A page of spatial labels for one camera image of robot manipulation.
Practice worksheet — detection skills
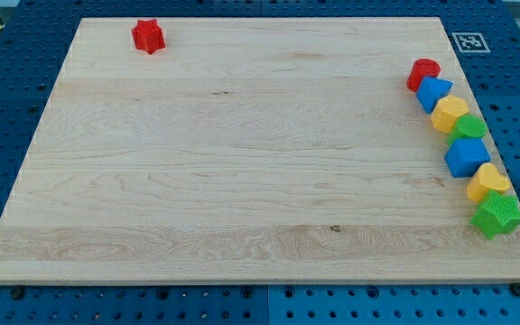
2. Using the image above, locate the blue cube block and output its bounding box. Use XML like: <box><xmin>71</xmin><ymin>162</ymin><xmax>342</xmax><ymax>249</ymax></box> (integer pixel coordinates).
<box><xmin>444</xmin><ymin>138</ymin><xmax>490</xmax><ymax>178</ymax></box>

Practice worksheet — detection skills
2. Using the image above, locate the light wooden board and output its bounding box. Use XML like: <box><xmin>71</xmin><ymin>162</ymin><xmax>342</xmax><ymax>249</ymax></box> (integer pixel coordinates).
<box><xmin>0</xmin><ymin>17</ymin><xmax>520</xmax><ymax>285</ymax></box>

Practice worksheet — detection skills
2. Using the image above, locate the red star block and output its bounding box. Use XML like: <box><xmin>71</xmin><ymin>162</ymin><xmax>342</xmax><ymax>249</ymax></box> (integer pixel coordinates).
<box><xmin>131</xmin><ymin>18</ymin><xmax>166</xmax><ymax>55</ymax></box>

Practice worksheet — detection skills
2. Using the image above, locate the blue triangle block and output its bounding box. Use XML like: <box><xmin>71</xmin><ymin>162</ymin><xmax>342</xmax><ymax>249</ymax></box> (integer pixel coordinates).
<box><xmin>416</xmin><ymin>77</ymin><xmax>453</xmax><ymax>114</ymax></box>

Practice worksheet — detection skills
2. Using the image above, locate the red cylinder block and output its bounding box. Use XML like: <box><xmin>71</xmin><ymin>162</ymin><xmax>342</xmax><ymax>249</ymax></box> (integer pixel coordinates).
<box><xmin>406</xmin><ymin>58</ymin><xmax>441</xmax><ymax>93</ymax></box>

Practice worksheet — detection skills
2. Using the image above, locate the yellow hexagon block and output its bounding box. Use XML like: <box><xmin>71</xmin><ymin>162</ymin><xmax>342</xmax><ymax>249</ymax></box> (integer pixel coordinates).
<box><xmin>431</xmin><ymin>95</ymin><xmax>469</xmax><ymax>134</ymax></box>

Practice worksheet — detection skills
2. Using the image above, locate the green cylinder block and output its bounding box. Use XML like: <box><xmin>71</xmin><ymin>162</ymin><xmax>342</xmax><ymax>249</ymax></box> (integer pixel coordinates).
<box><xmin>447</xmin><ymin>115</ymin><xmax>488</xmax><ymax>146</ymax></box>

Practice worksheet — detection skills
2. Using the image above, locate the yellow heart block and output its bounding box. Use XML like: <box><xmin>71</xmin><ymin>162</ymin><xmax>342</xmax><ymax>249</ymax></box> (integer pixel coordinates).
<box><xmin>466</xmin><ymin>162</ymin><xmax>511</xmax><ymax>202</ymax></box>

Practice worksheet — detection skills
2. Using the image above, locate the white fiducial marker tag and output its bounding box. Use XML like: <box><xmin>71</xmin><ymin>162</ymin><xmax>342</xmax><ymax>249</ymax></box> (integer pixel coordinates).
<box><xmin>451</xmin><ymin>32</ymin><xmax>490</xmax><ymax>53</ymax></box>

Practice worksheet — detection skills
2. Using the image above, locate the green star block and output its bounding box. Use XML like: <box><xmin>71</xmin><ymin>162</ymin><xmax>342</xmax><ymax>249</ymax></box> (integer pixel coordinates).
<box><xmin>470</xmin><ymin>190</ymin><xmax>520</xmax><ymax>239</ymax></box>

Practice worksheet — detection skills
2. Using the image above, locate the black bolt front left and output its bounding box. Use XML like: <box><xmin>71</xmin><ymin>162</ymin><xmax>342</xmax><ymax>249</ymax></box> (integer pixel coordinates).
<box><xmin>9</xmin><ymin>286</ymin><xmax>25</xmax><ymax>300</ymax></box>

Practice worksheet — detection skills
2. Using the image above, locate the black bolt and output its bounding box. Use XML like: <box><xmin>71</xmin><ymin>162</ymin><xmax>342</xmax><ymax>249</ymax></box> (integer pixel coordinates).
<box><xmin>9</xmin><ymin>286</ymin><xmax>25</xmax><ymax>300</ymax></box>
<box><xmin>509</xmin><ymin>283</ymin><xmax>520</xmax><ymax>297</ymax></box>

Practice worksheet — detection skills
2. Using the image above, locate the black bolt front right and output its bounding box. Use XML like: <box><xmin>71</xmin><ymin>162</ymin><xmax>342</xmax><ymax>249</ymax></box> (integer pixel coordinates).
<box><xmin>509</xmin><ymin>283</ymin><xmax>520</xmax><ymax>297</ymax></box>

